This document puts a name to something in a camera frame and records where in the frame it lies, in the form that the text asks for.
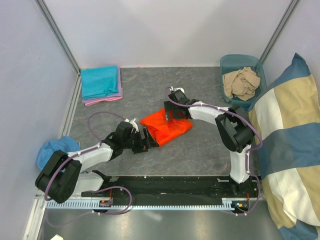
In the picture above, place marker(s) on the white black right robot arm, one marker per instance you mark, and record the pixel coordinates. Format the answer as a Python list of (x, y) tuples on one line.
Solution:
[(232, 124)]

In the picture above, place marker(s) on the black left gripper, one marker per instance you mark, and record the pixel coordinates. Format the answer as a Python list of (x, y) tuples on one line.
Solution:
[(143, 145)]

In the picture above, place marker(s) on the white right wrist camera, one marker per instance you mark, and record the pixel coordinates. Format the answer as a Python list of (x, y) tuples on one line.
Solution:
[(173, 89)]

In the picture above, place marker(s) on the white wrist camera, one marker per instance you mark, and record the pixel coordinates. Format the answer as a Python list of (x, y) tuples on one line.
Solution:
[(173, 89), (133, 123)]

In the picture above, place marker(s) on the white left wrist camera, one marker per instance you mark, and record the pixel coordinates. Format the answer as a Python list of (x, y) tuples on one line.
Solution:
[(133, 123)]

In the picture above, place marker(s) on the teal plastic bin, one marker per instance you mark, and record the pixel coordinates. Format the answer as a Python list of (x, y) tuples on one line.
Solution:
[(234, 62)]

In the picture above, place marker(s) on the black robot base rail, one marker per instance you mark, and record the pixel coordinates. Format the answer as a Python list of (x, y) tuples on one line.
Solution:
[(172, 190)]

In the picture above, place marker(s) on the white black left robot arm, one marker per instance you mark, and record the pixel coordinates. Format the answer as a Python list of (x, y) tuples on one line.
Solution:
[(63, 175)]

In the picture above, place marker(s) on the crumpled blue cloth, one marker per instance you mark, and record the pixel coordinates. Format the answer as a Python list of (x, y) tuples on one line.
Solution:
[(65, 144)]

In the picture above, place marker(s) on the folded pink t-shirt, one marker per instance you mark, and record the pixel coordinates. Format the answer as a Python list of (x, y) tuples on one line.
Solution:
[(89, 102)]

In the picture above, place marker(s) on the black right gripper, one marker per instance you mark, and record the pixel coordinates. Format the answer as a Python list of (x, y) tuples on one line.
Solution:
[(169, 106)]

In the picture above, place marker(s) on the grey slotted cable duct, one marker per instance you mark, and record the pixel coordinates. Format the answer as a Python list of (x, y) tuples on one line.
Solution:
[(96, 204)]

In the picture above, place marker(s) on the left aluminium frame post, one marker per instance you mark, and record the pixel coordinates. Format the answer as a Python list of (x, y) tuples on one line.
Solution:
[(58, 34)]

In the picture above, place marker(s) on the blue beige checkered pillow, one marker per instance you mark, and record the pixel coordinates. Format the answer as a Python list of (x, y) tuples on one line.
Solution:
[(287, 117)]

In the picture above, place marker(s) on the orange t-shirt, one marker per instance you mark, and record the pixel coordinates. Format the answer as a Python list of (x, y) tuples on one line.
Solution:
[(162, 130)]

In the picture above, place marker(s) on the folded turquoise t-shirt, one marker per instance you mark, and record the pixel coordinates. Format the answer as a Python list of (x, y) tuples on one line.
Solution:
[(99, 82)]

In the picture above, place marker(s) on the right aluminium frame post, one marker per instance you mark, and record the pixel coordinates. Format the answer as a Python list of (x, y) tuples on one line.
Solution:
[(279, 29)]

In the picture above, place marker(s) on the folded purple t-shirt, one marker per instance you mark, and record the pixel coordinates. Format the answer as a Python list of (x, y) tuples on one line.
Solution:
[(120, 93)]

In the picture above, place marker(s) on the crumpled beige t-shirt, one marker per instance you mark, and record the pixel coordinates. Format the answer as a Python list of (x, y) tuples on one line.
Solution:
[(241, 83)]

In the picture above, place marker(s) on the aluminium frame post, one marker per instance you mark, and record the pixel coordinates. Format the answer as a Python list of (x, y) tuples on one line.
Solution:
[(279, 29), (58, 34)]

